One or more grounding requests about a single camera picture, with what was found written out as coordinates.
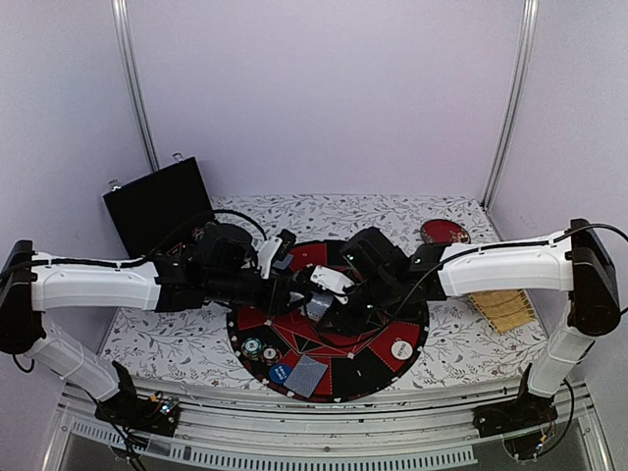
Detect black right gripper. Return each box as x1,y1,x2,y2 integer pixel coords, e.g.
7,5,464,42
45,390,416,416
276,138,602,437
314,273,397,339

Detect blue playing card deck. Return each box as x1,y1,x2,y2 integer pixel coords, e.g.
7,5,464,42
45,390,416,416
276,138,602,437
303,292,335,323

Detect white dealer button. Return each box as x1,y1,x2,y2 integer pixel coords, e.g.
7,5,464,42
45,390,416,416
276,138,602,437
391,340,414,361

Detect poker chip stack red top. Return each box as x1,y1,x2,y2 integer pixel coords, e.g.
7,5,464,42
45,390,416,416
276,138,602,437
260,345,282,365

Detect poker chip stack teal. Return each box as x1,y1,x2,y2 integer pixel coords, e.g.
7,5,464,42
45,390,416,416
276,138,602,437
240,338,266,360

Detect blue small blind button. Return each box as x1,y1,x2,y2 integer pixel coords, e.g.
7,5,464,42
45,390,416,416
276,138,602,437
269,363,292,385

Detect blue backed dealt cards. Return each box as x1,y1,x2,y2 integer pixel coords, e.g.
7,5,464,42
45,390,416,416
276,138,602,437
284,355,328,398

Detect blue backed playing card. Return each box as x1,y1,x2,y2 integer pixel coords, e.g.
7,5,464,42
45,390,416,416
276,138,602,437
273,254,293,270

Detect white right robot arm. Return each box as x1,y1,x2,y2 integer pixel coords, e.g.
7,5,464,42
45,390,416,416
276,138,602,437
310,219,625,428

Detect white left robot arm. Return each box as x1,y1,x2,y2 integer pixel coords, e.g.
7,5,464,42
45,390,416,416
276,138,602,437
1,224,295,426

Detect round red black poker mat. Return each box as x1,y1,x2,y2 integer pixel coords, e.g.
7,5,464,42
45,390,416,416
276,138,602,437
227,240,429,403

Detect red floral round plate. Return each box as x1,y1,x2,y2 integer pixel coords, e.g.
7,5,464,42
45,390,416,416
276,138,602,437
420,219,471,243

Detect floral table cloth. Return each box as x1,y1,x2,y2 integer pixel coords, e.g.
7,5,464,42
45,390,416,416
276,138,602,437
99,195,547,391

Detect woven bamboo tray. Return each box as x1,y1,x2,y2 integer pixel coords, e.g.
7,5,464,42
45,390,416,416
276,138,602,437
469,289,536,335

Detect black poker chip case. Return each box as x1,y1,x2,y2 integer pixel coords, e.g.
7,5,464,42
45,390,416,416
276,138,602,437
103,157,215,258

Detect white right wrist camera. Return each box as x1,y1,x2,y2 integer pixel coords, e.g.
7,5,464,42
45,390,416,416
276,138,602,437
310,265,354,296

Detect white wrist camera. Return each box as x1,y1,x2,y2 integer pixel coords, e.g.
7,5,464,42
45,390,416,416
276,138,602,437
257,230,296,280
310,265,354,296

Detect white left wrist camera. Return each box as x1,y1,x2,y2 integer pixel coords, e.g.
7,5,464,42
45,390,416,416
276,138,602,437
257,230,296,280

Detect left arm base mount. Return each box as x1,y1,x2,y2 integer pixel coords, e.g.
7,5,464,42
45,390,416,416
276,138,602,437
94,391,181,438

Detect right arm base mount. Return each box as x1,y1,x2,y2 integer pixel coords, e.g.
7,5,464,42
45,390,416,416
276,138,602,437
472,394,557,461

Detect right aluminium frame post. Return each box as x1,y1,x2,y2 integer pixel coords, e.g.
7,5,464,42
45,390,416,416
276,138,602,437
481,0,540,213

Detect aluminium frame post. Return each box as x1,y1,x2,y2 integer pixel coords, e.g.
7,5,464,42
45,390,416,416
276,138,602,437
481,0,540,213
111,0,160,173

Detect left aluminium frame post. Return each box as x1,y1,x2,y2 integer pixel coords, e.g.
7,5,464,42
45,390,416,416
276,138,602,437
111,0,160,173

